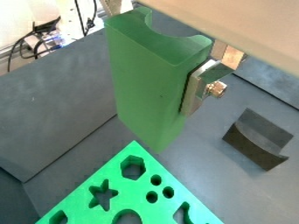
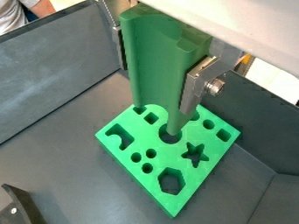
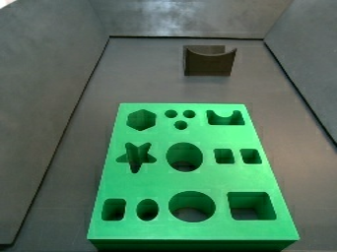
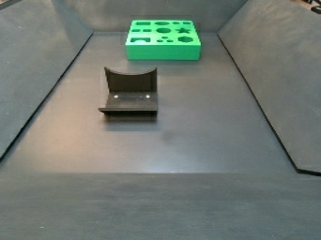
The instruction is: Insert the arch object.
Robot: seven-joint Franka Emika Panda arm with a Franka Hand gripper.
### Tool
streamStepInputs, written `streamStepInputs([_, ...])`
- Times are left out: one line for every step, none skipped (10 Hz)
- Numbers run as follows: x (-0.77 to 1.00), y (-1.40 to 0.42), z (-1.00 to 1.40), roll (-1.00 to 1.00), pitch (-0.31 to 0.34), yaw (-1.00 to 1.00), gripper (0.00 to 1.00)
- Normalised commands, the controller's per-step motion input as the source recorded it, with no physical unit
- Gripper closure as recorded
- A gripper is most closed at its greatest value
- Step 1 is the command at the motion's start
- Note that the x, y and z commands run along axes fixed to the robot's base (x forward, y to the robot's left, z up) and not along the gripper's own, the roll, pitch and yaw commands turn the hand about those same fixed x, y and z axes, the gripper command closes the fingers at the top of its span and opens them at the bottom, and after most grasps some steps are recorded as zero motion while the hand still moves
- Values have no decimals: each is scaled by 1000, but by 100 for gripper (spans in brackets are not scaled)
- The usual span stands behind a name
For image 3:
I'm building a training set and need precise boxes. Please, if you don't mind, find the dark grey arch block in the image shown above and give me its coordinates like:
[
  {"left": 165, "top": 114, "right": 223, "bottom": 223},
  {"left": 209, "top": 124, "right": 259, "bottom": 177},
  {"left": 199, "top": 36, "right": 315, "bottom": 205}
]
[{"left": 183, "top": 45, "right": 236, "bottom": 76}]

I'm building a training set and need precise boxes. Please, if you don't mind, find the green shape sorter board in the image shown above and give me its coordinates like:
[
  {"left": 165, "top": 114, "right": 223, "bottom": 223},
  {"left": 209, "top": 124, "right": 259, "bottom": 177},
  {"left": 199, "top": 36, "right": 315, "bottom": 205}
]
[{"left": 86, "top": 103, "right": 298, "bottom": 252}]

